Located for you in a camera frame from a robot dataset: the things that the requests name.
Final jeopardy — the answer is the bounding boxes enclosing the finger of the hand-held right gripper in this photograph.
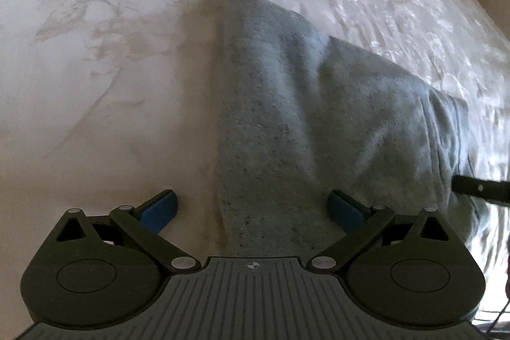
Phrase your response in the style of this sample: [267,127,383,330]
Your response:
[452,174,510,208]

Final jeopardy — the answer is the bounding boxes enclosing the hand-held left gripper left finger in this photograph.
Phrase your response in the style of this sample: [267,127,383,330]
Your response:
[56,189,202,275]

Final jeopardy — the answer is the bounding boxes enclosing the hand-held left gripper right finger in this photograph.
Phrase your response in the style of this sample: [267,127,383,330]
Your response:
[307,189,455,275]

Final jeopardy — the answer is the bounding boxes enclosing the white floral bedspread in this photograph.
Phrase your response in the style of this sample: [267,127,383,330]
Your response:
[0,0,510,325]

